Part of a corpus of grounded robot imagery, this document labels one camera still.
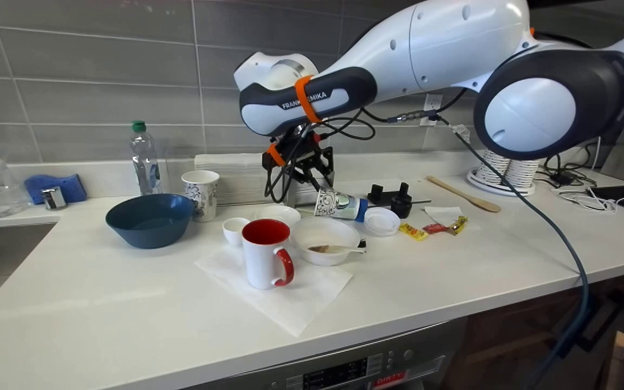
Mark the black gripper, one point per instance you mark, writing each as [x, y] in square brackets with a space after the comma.
[308, 154]

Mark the red sachet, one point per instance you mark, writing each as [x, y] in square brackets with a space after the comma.
[434, 229]

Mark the short yellow sachet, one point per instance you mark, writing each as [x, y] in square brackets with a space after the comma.
[411, 232]

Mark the white mug with red inside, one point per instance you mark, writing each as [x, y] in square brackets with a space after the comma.
[261, 256]

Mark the black clamp holder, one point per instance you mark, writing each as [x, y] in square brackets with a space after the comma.
[391, 199]

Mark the white paper napkin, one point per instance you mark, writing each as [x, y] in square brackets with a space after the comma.
[290, 296]

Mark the small white dish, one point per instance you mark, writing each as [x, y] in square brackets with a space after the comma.
[382, 221]

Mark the clear plastic wrapper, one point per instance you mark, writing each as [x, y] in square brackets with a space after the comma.
[443, 213]

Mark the small white cup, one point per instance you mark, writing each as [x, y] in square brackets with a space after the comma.
[234, 230]

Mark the small metal clip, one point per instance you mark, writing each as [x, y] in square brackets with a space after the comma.
[52, 199]

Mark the dark lower cabinet fronts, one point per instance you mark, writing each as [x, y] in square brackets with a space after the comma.
[499, 348]

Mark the clear plastic water bottle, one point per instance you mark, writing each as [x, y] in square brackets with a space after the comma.
[143, 164]

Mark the white cereal bowl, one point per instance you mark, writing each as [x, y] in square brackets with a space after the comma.
[325, 236]

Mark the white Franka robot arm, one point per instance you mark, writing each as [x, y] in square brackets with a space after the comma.
[456, 45]

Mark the long yellow sachet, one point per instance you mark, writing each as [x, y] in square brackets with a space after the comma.
[458, 226]

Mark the wooden spoon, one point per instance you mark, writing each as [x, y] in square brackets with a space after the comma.
[464, 194]

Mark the blue sponge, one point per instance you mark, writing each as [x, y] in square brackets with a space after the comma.
[54, 187]

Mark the dishwasher control panel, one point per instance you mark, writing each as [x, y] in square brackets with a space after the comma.
[341, 370]

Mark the dark blue bowl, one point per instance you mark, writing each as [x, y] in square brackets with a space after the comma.
[150, 220]

